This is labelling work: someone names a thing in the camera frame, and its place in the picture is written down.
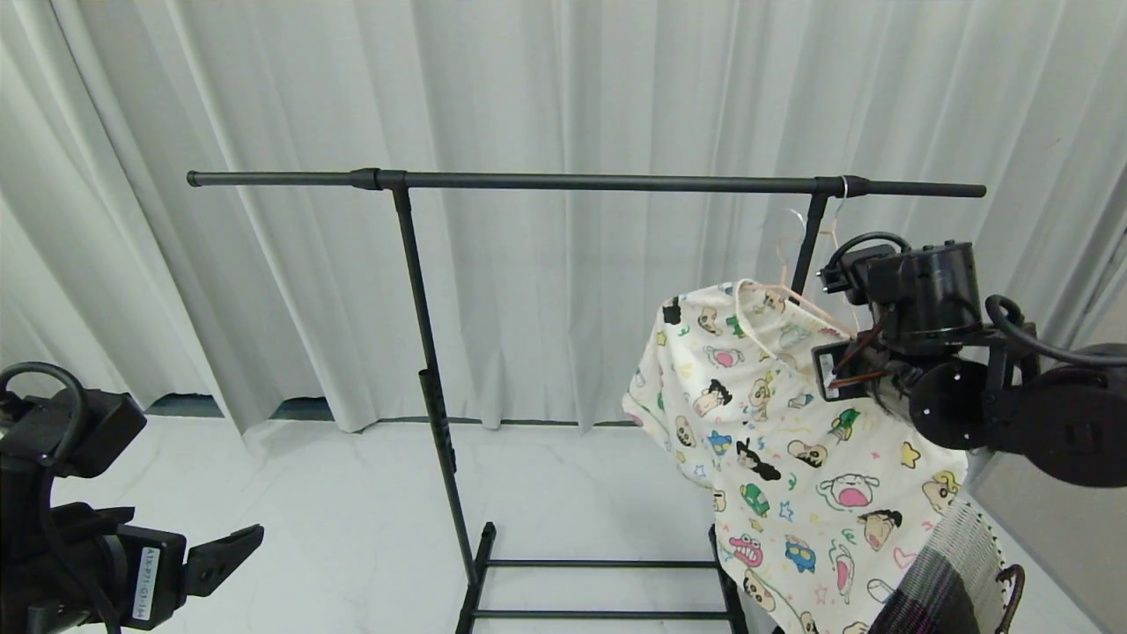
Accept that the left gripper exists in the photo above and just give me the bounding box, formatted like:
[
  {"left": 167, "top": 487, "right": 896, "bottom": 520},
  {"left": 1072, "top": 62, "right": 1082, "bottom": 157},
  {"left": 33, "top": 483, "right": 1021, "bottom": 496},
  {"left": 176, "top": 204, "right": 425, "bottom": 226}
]
[{"left": 48, "top": 506, "right": 265, "bottom": 631}]

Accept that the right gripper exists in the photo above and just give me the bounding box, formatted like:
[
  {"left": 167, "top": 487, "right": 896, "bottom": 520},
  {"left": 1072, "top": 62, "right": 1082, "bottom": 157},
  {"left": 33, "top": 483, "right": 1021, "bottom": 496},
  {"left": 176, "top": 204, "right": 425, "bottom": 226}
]
[{"left": 812, "top": 337, "right": 917, "bottom": 417}]

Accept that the pink clothes hanger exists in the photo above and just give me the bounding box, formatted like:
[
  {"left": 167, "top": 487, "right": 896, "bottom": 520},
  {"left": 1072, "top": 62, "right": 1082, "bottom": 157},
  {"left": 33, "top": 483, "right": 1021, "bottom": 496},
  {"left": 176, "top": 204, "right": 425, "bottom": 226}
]
[
  {"left": 773, "top": 199, "right": 859, "bottom": 305},
  {"left": 735, "top": 208, "right": 857, "bottom": 340}
]

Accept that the cream printed garment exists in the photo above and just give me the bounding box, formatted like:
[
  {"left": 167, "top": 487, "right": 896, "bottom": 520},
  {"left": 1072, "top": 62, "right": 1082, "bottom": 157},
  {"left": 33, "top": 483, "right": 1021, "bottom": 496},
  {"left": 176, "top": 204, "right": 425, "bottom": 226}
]
[{"left": 621, "top": 280, "right": 969, "bottom": 634}]

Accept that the white laundry basket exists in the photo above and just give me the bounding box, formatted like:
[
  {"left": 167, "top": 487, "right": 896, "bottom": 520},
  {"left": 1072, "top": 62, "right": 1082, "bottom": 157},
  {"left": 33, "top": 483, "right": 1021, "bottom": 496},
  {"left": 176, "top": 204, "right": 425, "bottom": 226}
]
[{"left": 867, "top": 500, "right": 1028, "bottom": 634}]

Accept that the black clothes rack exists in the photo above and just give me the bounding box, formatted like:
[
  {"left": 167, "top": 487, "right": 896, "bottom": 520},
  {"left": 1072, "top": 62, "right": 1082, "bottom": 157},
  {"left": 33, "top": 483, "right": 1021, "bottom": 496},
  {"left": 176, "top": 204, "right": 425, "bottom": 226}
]
[{"left": 187, "top": 167, "right": 987, "bottom": 634}]

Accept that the white curtain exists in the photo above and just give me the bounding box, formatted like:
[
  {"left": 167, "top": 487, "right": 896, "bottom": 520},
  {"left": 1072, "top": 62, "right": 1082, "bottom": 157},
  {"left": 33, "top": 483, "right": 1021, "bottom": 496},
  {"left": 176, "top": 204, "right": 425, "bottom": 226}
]
[{"left": 0, "top": 0, "right": 1127, "bottom": 434}]

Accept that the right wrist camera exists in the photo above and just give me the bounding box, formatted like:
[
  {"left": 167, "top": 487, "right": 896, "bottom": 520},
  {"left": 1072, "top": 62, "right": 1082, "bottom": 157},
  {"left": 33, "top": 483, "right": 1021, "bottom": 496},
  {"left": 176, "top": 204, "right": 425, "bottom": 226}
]
[{"left": 817, "top": 242, "right": 910, "bottom": 306}]

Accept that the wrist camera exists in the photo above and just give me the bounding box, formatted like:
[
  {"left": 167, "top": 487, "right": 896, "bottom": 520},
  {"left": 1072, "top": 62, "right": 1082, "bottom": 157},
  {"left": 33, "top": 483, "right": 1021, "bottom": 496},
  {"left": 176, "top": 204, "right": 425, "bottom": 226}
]
[
  {"left": 0, "top": 387, "right": 148, "bottom": 481},
  {"left": 817, "top": 242, "right": 910, "bottom": 306}
]

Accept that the black cable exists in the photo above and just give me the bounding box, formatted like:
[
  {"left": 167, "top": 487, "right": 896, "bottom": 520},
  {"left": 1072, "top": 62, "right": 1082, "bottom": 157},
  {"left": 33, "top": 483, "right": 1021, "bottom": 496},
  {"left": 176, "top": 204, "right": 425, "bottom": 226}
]
[
  {"left": 826, "top": 231, "right": 1127, "bottom": 367},
  {"left": 0, "top": 361, "right": 124, "bottom": 634}
]

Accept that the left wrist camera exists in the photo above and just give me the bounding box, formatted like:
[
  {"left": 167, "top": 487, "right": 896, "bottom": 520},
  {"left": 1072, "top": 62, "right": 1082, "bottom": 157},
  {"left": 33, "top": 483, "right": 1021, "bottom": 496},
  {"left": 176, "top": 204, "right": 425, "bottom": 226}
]
[{"left": 0, "top": 387, "right": 148, "bottom": 481}]

